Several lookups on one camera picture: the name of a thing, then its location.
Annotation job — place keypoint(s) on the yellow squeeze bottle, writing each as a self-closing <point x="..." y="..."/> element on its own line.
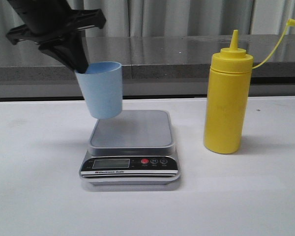
<point x="228" y="87"/>

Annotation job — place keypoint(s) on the grey stone counter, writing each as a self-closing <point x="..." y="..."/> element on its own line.
<point x="153" y="67"/>

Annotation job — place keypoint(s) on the light blue plastic cup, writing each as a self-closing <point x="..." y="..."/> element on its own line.
<point x="102" y="88"/>

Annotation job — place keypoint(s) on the silver electronic kitchen scale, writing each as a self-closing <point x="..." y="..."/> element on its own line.
<point x="134" y="151"/>

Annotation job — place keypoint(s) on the grey curtain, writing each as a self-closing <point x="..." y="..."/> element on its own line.
<point x="172" y="18"/>

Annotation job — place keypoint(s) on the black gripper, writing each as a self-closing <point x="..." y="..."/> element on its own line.
<point x="56" y="27"/>

